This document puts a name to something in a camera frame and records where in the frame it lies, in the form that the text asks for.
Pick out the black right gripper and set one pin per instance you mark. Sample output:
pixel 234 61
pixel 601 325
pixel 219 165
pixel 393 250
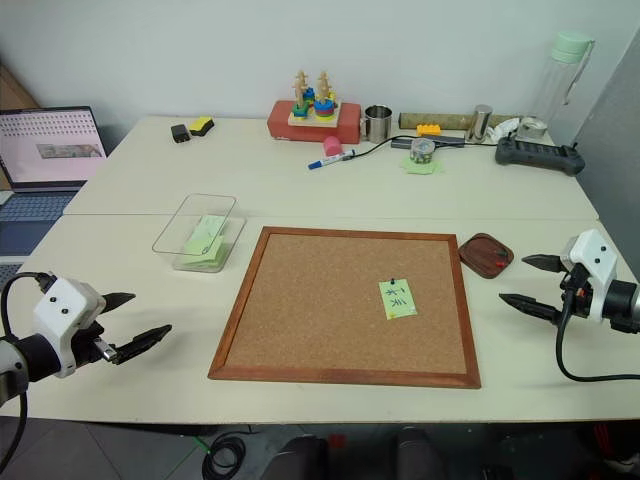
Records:
pixel 577 295

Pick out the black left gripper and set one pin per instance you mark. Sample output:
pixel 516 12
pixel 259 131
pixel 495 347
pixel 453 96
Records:
pixel 87 345

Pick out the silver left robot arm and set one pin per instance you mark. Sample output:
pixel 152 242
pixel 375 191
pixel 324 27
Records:
pixel 30 357

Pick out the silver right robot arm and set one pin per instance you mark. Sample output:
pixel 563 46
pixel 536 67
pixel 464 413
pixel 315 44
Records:
pixel 622 305

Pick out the green handwritten sticky note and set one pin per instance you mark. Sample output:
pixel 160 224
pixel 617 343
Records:
pixel 398 300

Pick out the wood framed cork board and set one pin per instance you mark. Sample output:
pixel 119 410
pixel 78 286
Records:
pixel 320 310

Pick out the dark wooden tray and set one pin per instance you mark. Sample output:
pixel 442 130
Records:
pixel 482 257

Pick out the clear plastic box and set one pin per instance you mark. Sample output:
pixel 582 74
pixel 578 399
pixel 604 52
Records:
pixel 172 240

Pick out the stack of green notes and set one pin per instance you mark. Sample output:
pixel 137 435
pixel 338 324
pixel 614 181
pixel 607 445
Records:
pixel 202 245

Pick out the black handheld controller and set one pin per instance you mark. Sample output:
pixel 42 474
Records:
pixel 537 156

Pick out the grey partition panel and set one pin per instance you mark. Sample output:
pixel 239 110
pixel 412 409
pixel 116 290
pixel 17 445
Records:
pixel 615 175

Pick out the crumpled white cloth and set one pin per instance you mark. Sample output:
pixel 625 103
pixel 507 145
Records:
pixel 502 129

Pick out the grey usb hub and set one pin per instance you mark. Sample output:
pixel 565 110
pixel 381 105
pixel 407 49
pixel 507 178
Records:
pixel 450 142

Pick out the green paper pieces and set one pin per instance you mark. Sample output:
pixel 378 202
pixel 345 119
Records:
pixel 417 169

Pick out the tall steel cylinder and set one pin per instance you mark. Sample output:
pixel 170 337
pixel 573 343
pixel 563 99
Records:
pixel 482 125

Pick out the patterned tape roll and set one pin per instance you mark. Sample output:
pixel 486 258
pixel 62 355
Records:
pixel 421 151

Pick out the yellow toy brick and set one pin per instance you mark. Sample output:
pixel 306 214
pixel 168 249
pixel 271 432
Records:
pixel 429 129

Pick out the small black box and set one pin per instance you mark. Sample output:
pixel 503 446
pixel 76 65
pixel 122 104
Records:
pixel 180 133

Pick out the open laptop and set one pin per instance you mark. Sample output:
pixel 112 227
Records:
pixel 45 145

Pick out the clear bottle green lid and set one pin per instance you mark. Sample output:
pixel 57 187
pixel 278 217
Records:
pixel 560 80

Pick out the yellow and black eraser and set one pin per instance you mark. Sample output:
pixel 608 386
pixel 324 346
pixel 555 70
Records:
pixel 201 126

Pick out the dark rounded shape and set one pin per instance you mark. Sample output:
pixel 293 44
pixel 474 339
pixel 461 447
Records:
pixel 300 460

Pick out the stainless steel cup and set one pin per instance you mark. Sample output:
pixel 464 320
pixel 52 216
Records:
pixel 377 125

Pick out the blue whiteboard marker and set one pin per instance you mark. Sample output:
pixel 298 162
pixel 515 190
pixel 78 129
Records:
pixel 330 160

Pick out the red rectangular block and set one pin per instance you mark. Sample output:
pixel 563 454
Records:
pixel 350 125

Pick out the pink cylinder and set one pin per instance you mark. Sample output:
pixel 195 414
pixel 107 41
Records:
pixel 333 146

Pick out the brown cardboard piece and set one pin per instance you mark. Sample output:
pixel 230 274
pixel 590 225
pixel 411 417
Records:
pixel 15 92

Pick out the wooden colourful stacking toy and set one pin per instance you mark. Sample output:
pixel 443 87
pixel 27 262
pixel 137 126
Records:
pixel 314 105

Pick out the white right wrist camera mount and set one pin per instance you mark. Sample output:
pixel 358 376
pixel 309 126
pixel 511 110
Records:
pixel 595 260

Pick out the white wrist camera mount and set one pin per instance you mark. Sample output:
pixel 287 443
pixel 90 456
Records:
pixel 62 302
pixel 595 260

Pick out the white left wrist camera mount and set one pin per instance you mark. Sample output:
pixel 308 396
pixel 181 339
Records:
pixel 62 302

